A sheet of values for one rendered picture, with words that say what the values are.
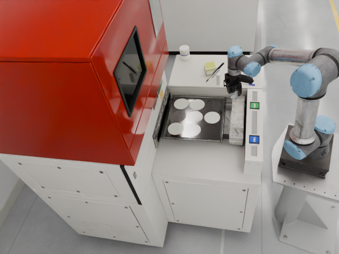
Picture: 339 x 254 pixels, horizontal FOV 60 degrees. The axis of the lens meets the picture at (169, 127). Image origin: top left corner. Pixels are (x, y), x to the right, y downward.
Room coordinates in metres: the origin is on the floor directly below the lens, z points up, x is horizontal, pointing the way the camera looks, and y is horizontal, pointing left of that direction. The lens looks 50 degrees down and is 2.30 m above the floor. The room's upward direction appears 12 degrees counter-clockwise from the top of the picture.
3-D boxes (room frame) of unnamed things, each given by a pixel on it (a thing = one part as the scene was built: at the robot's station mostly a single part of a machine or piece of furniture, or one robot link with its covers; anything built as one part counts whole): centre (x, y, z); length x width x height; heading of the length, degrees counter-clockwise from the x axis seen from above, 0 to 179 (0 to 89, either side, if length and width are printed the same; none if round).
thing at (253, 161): (1.05, -0.49, 0.89); 0.55 x 0.09 x 0.14; 160
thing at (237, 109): (1.16, -0.43, 0.87); 0.36 x 0.08 x 0.03; 160
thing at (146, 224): (1.25, 0.42, 0.41); 0.82 x 0.71 x 0.82; 160
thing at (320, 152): (0.82, -0.75, 0.96); 0.15 x 0.15 x 0.10
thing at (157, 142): (1.29, 0.03, 0.89); 0.44 x 0.02 x 0.10; 160
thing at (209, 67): (1.55, -0.36, 1.00); 0.07 x 0.07 x 0.07; 89
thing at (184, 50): (1.76, -0.22, 1.01); 0.07 x 0.07 x 0.10
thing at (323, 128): (0.82, -0.74, 1.07); 0.13 x 0.12 x 0.14; 114
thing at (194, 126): (1.24, -0.17, 0.90); 0.34 x 0.34 x 0.01; 70
